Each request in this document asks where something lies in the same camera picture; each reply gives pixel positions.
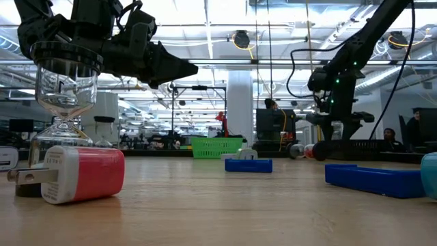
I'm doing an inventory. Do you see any black capped hourglass white sand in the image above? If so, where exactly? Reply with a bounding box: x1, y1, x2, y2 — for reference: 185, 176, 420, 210
15, 40, 104, 198

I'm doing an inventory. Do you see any black plastic basket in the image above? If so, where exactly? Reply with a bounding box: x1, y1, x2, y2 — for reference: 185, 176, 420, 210
319, 139, 389, 161

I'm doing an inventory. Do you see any blue wall charger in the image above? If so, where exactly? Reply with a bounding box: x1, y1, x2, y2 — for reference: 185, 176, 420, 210
419, 152, 437, 201

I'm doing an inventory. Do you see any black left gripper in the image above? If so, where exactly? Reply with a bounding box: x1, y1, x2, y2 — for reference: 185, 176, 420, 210
100, 20, 199, 90

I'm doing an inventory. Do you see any black monitor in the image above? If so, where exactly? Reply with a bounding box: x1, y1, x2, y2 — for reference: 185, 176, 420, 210
8, 118, 35, 133
418, 107, 437, 148

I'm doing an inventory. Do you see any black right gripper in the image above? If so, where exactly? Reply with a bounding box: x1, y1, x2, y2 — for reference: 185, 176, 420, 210
306, 90, 376, 141

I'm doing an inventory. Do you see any black aluminium table frame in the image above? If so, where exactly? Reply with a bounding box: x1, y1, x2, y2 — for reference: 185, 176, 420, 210
16, 147, 426, 165

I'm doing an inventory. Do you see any blue framed digital display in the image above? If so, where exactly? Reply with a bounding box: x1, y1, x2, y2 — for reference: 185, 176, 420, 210
224, 158, 273, 174
324, 163, 427, 200

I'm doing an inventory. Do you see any red object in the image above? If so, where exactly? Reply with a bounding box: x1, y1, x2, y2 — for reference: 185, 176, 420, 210
215, 111, 229, 137

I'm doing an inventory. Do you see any black metal frame stand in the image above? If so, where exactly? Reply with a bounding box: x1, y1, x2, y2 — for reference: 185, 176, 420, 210
169, 84, 228, 139

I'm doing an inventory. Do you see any black equipment cart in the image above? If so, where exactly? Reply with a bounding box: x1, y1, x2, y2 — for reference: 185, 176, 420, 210
255, 108, 297, 151

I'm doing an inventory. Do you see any green plastic basket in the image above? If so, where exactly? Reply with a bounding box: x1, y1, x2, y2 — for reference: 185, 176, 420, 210
191, 137, 245, 159

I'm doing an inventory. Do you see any black ceiling cord reel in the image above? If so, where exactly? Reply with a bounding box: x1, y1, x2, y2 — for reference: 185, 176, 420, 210
389, 30, 409, 51
234, 29, 251, 49

